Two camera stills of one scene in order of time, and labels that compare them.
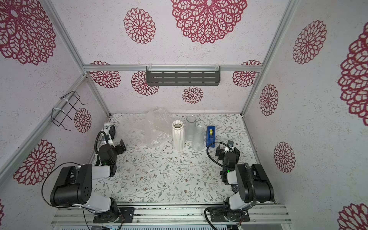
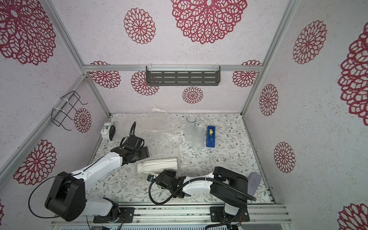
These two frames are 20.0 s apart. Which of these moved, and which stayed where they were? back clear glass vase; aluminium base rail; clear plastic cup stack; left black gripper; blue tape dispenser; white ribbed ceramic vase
Moved: white ribbed ceramic vase; left black gripper
Stayed: aluminium base rail; back clear glass vase; blue tape dispenser; clear plastic cup stack
